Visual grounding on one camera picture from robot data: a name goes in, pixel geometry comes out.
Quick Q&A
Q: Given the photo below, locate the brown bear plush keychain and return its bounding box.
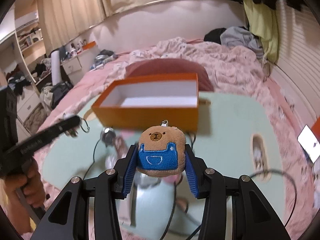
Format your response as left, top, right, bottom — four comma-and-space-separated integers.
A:
137, 120, 186, 177

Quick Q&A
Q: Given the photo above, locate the person's left hand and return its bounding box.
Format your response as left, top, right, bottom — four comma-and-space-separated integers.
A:
1, 161, 46, 235

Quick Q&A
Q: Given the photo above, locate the smartphone with lit screen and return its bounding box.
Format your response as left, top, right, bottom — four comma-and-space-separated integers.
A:
297, 125, 320, 164

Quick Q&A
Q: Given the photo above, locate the white paper roll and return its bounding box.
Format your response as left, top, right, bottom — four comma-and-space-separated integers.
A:
51, 50, 62, 86

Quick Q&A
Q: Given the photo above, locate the orange cardboard box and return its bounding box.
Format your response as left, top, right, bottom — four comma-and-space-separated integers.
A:
91, 73, 199, 132

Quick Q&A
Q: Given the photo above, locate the pink floral blanket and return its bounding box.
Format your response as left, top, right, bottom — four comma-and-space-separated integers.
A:
42, 37, 315, 239

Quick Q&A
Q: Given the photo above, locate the dark red pillow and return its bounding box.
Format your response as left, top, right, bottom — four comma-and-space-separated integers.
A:
125, 59, 214, 92

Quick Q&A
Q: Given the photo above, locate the grey clothing pile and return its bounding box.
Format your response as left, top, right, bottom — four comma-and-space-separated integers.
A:
220, 27, 264, 59

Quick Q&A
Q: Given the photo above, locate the black clothing on bed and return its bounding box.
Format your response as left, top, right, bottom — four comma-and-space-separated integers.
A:
203, 28, 226, 44

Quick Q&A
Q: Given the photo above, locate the light green hanging garment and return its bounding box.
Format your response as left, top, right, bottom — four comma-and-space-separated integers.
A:
243, 0, 279, 63

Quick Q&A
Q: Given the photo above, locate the black cable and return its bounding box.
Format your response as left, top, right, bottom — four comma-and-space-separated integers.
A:
82, 132, 297, 240

